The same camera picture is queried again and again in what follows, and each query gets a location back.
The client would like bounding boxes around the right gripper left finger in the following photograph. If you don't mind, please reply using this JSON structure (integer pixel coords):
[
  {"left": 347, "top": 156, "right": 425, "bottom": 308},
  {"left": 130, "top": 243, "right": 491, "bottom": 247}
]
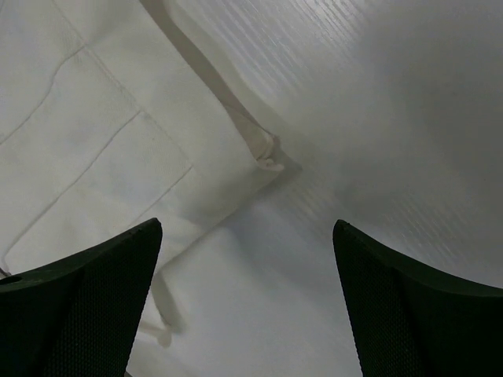
[{"left": 1, "top": 218, "right": 162, "bottom": 377}]

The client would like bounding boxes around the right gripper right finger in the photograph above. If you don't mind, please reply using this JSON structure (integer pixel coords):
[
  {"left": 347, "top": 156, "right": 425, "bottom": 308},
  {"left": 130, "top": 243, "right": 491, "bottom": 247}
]
[{"left": 333, "top": 220, "right": 502, "bottom": 376}]

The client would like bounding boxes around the white pleated skirt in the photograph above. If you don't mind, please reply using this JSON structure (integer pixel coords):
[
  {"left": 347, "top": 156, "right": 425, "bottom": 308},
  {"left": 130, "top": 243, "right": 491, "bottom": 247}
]
[{"left": 1, "top": 1, "right": 282, "bottom": 376}]

